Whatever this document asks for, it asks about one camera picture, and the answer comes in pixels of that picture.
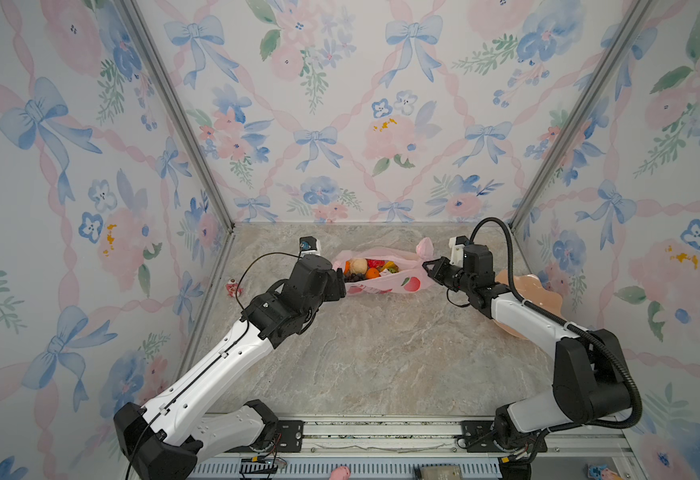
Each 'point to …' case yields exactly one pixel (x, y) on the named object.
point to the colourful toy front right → (602, 472)
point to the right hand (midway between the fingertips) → (422, 261)
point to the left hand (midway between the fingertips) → (331, 271)
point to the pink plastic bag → (385, 271)
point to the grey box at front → (440, 472)
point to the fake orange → (372, 273)
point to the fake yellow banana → (390, 265)
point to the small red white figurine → (232, 288)
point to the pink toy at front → (340, 473)
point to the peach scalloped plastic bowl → (530, 289)
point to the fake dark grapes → (354, 277)
